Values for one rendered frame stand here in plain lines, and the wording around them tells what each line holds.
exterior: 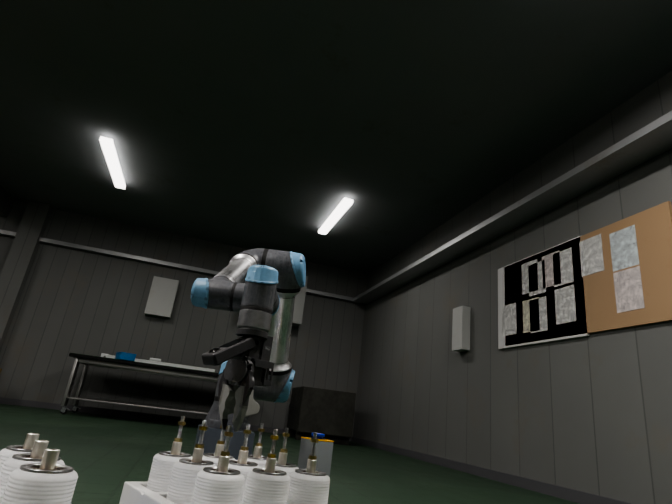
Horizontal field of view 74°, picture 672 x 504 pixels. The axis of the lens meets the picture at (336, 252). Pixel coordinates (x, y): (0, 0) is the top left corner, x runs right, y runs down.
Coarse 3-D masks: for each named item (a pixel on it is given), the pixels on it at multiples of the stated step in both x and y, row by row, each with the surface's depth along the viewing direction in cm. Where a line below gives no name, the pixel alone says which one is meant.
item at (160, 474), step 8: (160, 456) 105; (168, 456) 105; (152, 464) 106; (160, 464) 104; (168, 464) 104; (152, 472) 104; (160, 472) 104; (168, 472) 103; (152, 480) 103; (160, 480) 103; (168, 480) 103; (152, 488) 103; (160, 488) 102
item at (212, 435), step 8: (200, 424) 159; (208, 432) 144; (216, 432) 145; (240, 432) 147; (208, 440) 144; (216, 440) 145; (224, 440) 145; (232, 440) 146; (240, 440) 147; (248, 440) 147; (208, 448) 143; (232, 448) 145; (248, 448) 147
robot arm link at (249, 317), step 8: (240, 312) 102; (248, 312) 101; (256, 312) 101; (264, 312) 102; (240, 320) 101; (248, 320) 100; (256, 320) 100; (264, 320) 101; (248, 328) 100; (256, 328) 100; (264, 328) 101
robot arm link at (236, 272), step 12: (240, 252) 149; (252, 252) 149; (240, 264) 136; (252, 264) 145; (216, 276) 120; (228, 276) 121; (240, 276) 128; (192, 288) 113; (204, 288) 112; (216, 288) 112; (228, 288) 113; (192, 300) 113; (204, 300) 112; (216, 300) 112; (228, 300) 112
